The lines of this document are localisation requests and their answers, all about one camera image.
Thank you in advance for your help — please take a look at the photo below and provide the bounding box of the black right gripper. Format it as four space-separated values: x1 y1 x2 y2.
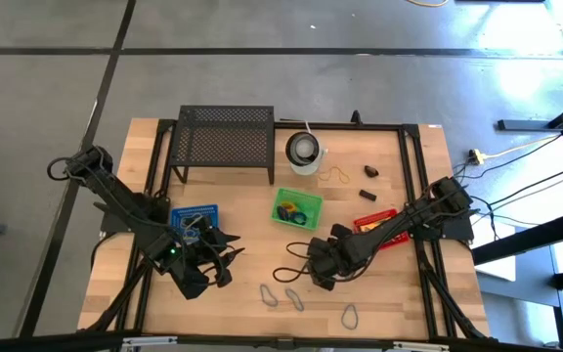
305 223 356 292

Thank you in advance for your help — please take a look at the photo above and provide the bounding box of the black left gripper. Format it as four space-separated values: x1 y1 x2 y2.
181 217 247 289

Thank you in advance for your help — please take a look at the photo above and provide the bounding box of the light blue rubber band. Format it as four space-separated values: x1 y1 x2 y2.
284 287 306 313
340 303 360 330

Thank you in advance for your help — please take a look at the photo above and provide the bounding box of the large yellow crayon box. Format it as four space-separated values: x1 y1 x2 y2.
359 219 386 234

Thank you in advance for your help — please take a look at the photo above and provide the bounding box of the green plastic basket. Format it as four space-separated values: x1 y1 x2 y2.
270 187 325 231

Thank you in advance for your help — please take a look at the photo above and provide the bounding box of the blue plastic basket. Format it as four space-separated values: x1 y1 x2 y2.
170 203 220 241

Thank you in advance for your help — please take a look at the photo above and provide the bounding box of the black desk foot bar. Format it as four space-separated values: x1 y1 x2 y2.
471 209 563 266
497 92 563 132

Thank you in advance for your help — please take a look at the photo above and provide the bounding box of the red plastic basket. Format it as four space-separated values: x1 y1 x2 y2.
352 207 411 252

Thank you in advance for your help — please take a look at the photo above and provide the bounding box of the white cylinder with black rim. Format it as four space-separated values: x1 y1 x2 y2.
284 130 329 177

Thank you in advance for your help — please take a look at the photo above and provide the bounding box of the black mesh metal shelf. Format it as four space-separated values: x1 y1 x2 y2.
169 105 277 186

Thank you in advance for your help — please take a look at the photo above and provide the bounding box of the black front crossbeam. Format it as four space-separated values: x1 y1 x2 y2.
0 330 563 352

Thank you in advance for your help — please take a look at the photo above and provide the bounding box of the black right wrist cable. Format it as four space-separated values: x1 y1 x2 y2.
272 241 315 285

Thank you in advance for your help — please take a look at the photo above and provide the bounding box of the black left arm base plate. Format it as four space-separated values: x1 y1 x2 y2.
99 195 172 235

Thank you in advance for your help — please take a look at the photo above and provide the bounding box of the silver bracket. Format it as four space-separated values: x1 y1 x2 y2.
391 340 452 352
121 335 179 349

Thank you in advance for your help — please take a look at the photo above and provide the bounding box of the black table frame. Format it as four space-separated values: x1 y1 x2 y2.
78 117 498 343

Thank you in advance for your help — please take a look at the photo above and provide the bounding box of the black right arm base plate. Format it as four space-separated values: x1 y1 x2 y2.
408 214 476 242

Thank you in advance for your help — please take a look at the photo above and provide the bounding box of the pale yellow power cable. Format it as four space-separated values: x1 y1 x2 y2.
484 132 563 160

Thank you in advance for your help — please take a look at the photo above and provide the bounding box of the yellow floor cable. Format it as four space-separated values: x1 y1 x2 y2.
405 0 452 9

